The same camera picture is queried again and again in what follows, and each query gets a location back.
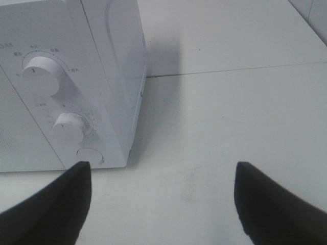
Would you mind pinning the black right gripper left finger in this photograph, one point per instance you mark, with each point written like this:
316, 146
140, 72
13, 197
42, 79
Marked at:
53, 215

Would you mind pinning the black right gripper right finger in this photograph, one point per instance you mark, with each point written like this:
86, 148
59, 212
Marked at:
270, 214

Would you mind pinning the white microwave knob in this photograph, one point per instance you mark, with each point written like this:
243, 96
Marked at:
43, 76
70, 127

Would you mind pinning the white microwave oven body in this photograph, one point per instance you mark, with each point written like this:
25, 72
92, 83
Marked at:
101, 47

